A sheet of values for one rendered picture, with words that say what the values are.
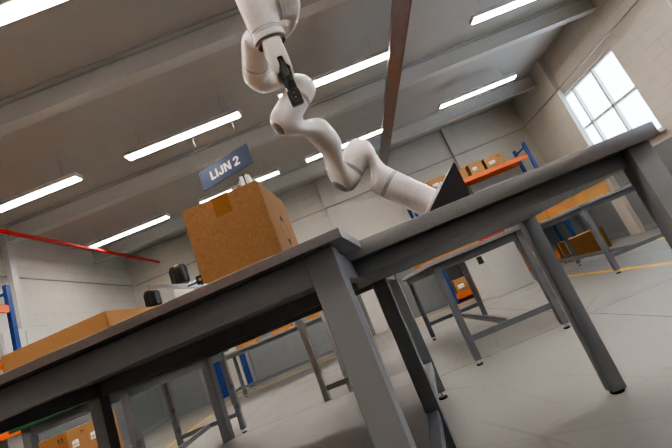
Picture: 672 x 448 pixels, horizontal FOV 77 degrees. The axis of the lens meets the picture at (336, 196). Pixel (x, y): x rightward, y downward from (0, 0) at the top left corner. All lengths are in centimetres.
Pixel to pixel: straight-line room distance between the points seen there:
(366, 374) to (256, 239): 54
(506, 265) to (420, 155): 394
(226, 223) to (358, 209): 857
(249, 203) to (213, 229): 13
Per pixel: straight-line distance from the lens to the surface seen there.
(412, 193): 168
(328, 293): 82
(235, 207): 124
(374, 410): 83
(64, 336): 109
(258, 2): 117
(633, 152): 132
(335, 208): 968
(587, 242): 842
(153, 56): 467
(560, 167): 120
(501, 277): 717
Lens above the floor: 68
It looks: 15 degrees up
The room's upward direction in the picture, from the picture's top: 22 degrees counter-clockwise
